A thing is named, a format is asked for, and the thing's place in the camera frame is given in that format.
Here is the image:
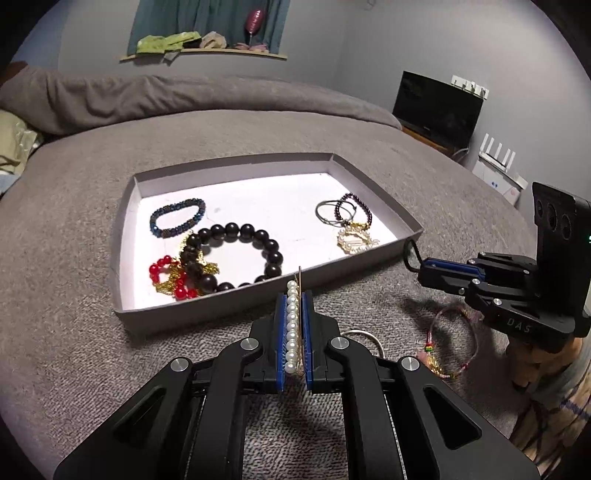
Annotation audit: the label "wooden tv stand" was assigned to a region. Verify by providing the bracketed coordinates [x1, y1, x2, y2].
[402, 126, 458, 158]

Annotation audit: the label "pink items on sill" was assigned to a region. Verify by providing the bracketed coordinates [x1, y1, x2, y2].
[233, 43, 270, 54]

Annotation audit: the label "thin silver bangle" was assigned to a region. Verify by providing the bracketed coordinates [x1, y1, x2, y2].
[315, 200, 358, 228]

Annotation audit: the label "white pearl strand bracelet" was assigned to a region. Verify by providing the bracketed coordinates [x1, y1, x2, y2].
[282, 265, 306, 375]

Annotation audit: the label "large black bead bracelet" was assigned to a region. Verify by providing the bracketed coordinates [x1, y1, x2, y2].
[178, 221, 285, 293]

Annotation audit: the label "purple wine glass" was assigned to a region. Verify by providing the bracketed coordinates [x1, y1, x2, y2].
[243, 9, 266, 45]

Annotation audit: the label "right patterned sleeve forearm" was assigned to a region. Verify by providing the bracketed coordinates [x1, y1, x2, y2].
[510, 347, 590, 479]

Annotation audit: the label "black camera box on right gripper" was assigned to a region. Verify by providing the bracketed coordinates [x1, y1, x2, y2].
[532, 182, 590, 317]

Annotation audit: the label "black elastic hair tie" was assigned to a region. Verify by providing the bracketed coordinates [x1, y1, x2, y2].
[400, 238, 425, 273]

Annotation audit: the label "olive green pillow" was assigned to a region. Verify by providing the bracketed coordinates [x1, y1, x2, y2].
[0, 110, 44, 175]

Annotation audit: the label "black monitor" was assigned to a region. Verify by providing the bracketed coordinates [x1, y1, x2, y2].
[393, 71, 484, 149]

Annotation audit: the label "wooden window sill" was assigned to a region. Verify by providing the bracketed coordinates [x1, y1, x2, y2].
[118, 48, 288, 63]

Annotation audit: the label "teal curtain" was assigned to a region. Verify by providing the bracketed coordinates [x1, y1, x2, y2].
[127, 1, 290, 55]

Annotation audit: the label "grey bed cover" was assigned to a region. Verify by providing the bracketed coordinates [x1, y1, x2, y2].
[1, 110, 536, 479]

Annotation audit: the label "blue bead bracelet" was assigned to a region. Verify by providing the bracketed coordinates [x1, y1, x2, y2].
[148, 197, 208, 240]

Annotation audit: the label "pink string charm bracelet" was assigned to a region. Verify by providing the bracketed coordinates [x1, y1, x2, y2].
[414, 306, 483, 381]

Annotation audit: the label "blue bed sheet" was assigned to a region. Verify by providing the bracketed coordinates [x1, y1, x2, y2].
[0, 171, 20, 198]

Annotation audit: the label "grey shallow cardboard tray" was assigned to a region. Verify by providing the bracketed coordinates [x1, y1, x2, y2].
[110, 153, 423, 335]

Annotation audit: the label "white wifi router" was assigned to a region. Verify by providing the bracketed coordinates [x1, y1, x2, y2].
[472, 133, 529, 206]

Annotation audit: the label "green cloth on sill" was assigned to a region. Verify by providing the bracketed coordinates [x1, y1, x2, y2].
[135, 31, 201, 63]

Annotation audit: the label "dark red bead gold charm bracelet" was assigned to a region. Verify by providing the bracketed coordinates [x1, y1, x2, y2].
[334, 192, 374, 231]

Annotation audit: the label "beige cloth on sill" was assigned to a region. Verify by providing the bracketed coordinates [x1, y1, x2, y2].
[199, 31, 228, 50]

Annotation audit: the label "white pearl gold bracelet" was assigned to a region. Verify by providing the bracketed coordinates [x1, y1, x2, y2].
[335, 222, 381, 256]

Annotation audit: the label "grey rolled blanket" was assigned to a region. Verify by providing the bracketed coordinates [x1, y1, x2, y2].
[1, 65, 402, 136]

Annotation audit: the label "white wall hook rack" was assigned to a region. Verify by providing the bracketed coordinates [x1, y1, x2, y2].
[451, 75, 490, 100]

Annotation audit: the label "person's right hand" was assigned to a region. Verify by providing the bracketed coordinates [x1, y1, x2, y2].
[506, 337, 583, 389]

